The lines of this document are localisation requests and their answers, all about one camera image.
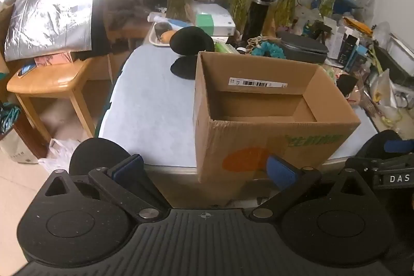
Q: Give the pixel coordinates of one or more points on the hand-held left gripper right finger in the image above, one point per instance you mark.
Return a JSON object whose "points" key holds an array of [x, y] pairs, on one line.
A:
{"points": [[281, 171]]}

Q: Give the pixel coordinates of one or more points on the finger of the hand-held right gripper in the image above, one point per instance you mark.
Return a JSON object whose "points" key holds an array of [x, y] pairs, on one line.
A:
{"points": [[399, 146], [365, 163]]}

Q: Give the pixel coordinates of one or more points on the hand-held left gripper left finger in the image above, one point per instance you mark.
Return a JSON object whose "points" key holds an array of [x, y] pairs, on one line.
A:
{"points": [[127, 169]]}

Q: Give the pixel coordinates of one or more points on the brown cardboard box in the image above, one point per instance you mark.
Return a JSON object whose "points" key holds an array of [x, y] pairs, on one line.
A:
{"points": [[245, 143]]}

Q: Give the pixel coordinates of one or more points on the black soft hat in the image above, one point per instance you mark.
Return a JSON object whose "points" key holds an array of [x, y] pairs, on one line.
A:
{"points": [[190, 40], [184, 69]]}

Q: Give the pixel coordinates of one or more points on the teal blue fluffy cloth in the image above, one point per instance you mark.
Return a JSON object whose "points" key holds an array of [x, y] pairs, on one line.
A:
{"points": [[268, 50]]}

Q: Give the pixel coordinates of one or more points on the green wet wipes pack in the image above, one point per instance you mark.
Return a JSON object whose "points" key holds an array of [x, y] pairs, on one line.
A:
{"points": [[226, 47]]}

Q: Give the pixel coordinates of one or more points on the clear plastic bag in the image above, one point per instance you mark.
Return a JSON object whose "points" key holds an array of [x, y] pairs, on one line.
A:
{"points": [[383, 88]]}

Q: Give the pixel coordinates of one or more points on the pale blue table cover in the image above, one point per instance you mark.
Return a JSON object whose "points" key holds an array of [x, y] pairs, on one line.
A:
{"points": [[145, 108]]}

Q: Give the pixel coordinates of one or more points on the crumpled white plastic bag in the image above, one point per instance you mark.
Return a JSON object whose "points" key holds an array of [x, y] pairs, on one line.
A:
{"points": [[60, 153]]}

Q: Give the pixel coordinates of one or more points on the black fuzzy pouch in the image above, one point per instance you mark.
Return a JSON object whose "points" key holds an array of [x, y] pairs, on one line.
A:
{"points": [[346, 85]]}

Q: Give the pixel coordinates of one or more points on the black carton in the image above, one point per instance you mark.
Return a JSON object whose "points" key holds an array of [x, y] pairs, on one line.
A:
{"points": [[348, 49]]}

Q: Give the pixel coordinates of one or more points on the white paper bag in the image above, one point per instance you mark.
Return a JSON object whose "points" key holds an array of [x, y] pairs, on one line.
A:
{"points": [[17, 150]]}

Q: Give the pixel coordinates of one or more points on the wooden stool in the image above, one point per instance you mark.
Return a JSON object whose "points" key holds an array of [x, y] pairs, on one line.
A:
{"points": [[48, 78]]}

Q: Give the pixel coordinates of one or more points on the grey zip case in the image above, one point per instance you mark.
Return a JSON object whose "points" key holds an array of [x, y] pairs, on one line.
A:
{"points": [[304, 48]]}

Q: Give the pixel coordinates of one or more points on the white carton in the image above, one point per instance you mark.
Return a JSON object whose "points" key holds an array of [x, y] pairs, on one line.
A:
{"points": [[336, 36]]}

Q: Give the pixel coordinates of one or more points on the orange yellow packet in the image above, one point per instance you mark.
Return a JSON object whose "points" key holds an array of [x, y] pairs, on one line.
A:
{"points": [[355, 23]]}

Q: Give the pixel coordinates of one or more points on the white tray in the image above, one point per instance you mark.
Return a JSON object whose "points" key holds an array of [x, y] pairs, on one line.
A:
{"points": [[152, 41]]}

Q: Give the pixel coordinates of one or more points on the pink box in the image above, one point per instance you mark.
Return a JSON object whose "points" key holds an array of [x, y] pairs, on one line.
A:
{"points": [[55, 57]]}

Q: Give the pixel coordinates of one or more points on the black mini tripod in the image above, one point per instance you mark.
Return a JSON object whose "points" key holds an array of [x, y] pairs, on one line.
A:
{"points": [[321, 30]]}

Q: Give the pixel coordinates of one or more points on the blue packet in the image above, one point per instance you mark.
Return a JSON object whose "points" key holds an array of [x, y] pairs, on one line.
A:
{"points": [[26, 70]]}

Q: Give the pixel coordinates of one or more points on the blue plastic appliance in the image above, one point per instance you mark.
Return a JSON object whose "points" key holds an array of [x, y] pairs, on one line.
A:
{"points": [[346, 2]]}

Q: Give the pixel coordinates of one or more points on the white blue spray bottle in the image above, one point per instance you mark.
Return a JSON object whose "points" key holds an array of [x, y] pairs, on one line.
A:
{"points": [[168, 20]]}

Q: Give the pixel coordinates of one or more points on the black thermos bottle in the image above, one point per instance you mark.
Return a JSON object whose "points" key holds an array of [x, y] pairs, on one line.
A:
{"points": [[257, 17]]}

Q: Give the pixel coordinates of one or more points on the green and white box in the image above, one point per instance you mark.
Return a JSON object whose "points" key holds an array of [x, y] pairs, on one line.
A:
{"points": [[213, 23]]}

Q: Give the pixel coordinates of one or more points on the silver foil bag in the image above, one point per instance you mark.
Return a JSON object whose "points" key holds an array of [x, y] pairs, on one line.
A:
{"points": [[55, 1]]}

